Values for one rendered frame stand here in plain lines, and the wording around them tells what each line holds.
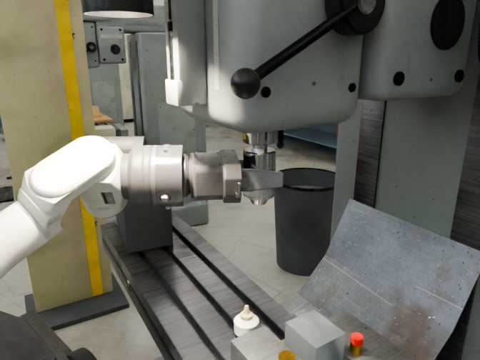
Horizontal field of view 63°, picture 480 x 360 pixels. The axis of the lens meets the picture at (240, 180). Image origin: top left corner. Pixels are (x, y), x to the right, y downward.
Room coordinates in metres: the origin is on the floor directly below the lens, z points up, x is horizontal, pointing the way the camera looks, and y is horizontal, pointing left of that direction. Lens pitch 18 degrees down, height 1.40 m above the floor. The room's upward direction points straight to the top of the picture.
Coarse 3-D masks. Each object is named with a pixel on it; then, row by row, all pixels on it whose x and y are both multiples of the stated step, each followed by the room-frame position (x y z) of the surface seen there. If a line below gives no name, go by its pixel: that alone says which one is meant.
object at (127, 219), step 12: (132, 204) 0.91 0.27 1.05; (120, 216) 0.99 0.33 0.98; (132, 216) 0.91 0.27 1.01; (144, 216) 0.92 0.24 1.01; (156, 216) 0.94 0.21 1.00; (168, 216) 0.95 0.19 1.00; (120, 228) 1.02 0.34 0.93; (132, 228) 0.91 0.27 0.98; (144, 228) 0.92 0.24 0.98; (156, 228) 0.93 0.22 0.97; (168, 228) 0.95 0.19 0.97; (132, 240) 0.91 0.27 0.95; (144, 240) 0.92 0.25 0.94; (156, 240) 0.93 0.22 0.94; (168, 240) 0.95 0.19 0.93
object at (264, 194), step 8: (248, 160) 0.54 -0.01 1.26; (256, 160) 0.53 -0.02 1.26; (264, 160) 0.53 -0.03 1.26; (272, 160) 0.54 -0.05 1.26; (248, 168) 0.54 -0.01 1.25; (256, 168) 0.53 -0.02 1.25; (264, 168) 0.53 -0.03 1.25; (272, 168) 0.54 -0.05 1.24; (248, 192) 0.54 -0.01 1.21; (256, 192) 0.53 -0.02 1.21; (264, 192) 0.53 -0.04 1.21; (272, 192) 0.54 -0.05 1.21
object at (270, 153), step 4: (248, 148) 0.56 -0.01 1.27; (268, 148) 0.56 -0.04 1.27; (272, 148) 0.56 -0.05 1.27; (244, 152) 0.55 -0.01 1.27; (248, 152) 0.54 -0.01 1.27; (252, 152) 0.54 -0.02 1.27; (256, 152) 0.54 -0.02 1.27; (260, 152) 0.54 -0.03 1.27; (264, 152) 0.54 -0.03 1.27; (268, 152) 0.54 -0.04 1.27; (272, 152) 0.54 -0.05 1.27; (244, 156) 0.55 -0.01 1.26; (248, 156) 0.54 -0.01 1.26; (252, 156) 0.53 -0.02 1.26; (256, 156) 0.53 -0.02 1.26; (260, 156) 0.53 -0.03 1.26; (264, 156) 0.53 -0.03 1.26; (268, 156) 0.53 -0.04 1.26; (272, 156) 0.54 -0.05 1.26
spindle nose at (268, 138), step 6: (264, 132) 0.53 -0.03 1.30; (270, 132) 0.54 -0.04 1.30; (246, 138) 0.54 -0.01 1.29; (252, 138) 0.53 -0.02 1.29; (258, 138) 0.53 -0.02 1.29; (264, 138) 0.53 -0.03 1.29; (270, 138) 0.54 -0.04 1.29; (252, 144) 0.53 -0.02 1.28; (258, 144) 0.53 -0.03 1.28; (264, 144) 0.53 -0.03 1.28
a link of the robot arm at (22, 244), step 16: (16, 208) 0.45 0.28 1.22; (0, 224) 0.43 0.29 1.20; (16, 224) 0.44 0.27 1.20; (32, 224) 0.44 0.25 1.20; (0, 240) 0.42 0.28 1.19; (16, 240) 0.43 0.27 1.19; (32, 240) 0.44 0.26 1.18; (0, 256) 0.42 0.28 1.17; (16, 256) 0.43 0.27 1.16; (0, 272) 0.42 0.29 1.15
